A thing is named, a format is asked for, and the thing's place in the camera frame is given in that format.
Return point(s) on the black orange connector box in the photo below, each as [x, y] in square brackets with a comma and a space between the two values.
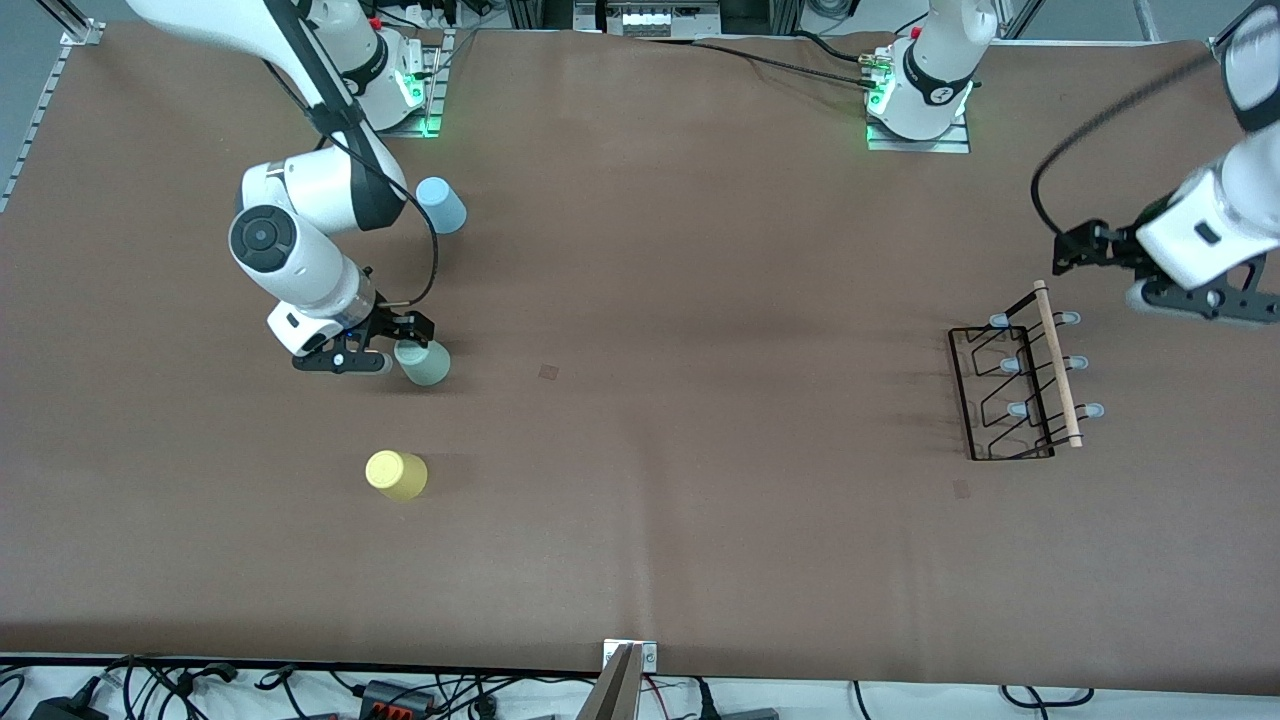
[390, 698]

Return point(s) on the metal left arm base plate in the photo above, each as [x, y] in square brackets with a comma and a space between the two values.
[915, 145]

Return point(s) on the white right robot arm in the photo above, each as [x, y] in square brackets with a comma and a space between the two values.
[300, 190]

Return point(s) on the green cup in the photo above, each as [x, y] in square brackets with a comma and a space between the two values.
[428, 368]

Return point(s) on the white power strip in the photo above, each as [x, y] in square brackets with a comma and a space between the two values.
[645, 20]

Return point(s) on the blue cup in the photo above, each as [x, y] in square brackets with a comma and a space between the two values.
[440, 205]

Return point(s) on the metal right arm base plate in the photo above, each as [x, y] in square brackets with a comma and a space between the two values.
[434, 85]

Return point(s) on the black power adapter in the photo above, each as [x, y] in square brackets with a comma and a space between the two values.
[65, 710]

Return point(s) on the aluminium profile post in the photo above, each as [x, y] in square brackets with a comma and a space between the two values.
[620, 690]

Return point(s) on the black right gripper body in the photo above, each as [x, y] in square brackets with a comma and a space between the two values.
[389, 322]

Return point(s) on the aluminium table edge rail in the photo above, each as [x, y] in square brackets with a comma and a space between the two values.
[40, 110]

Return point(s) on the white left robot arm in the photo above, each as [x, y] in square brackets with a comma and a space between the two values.
[930, 90]

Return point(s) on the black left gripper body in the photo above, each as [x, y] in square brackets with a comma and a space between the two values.
[1118, 245]

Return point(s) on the yellow cup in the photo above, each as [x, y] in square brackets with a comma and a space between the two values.
[392, 472]

